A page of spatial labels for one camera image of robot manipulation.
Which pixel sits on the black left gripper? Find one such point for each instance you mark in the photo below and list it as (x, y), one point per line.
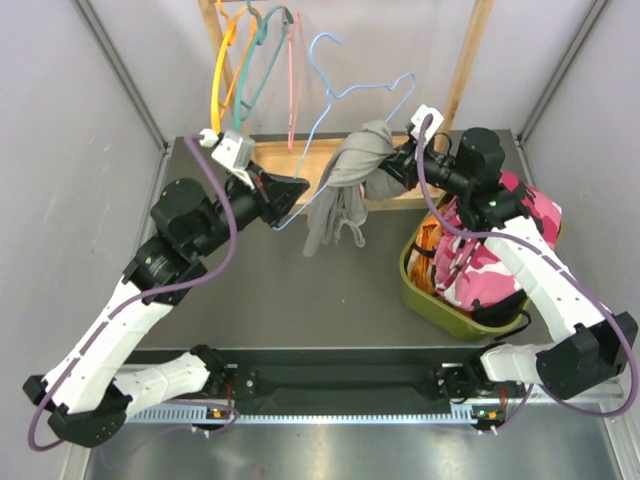
(273, 206)

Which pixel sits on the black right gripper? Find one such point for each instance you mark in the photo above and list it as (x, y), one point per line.
(401, 163)

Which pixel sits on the grey trousers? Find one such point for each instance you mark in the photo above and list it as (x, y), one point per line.
(351, 177)

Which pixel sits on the orange patterned trousers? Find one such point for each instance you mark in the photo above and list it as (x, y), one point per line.
(420, 266)

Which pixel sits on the pink camouflage trousers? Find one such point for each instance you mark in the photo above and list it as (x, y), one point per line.
(466, 270)

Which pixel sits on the pink wire hanger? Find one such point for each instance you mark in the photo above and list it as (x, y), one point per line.
(293, 32)

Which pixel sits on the teal plastic hanger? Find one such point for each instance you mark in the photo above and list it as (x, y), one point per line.
(278, 19)

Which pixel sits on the yellow plastic hanger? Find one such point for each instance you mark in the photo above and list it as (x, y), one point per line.
(224, 81)

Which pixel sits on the black trousers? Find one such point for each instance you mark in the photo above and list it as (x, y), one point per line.
(501, 313)

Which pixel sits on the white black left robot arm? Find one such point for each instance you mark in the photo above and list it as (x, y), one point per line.
(87, 396)

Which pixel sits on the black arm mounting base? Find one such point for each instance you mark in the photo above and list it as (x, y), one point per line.
(434, 372)

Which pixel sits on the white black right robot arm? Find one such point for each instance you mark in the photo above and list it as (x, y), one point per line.
(567, 341)

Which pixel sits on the wooden clothes rack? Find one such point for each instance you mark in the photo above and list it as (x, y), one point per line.
(475, 30)

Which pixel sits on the olive green plastic basket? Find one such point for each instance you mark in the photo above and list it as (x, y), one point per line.
(442, 314)

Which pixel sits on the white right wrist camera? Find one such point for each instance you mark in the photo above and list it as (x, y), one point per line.
(425, 115)

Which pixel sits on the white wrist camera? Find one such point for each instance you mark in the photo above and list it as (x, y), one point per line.
(231, 150)
(425, 115)

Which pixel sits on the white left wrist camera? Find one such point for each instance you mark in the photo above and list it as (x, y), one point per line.
(231, 150)

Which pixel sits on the slotted grey cable duct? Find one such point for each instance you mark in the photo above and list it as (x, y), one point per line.
(201, 414)

